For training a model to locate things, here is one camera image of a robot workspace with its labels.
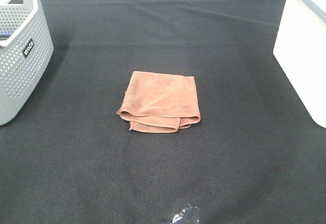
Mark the brown towel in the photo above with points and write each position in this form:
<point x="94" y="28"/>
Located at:
<point x="160" y="103"/>

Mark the black fabric table mat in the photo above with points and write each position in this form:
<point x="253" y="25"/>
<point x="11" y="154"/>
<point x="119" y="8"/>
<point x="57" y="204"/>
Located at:
<point x="256" y="156"/>

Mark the white plastic storage box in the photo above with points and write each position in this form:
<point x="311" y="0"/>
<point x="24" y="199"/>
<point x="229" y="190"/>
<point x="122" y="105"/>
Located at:
<point x="300" y="51"/>

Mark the grey perforated plastic basket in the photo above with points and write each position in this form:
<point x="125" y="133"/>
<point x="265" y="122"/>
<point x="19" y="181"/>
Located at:
<point x="26" y="49"/>

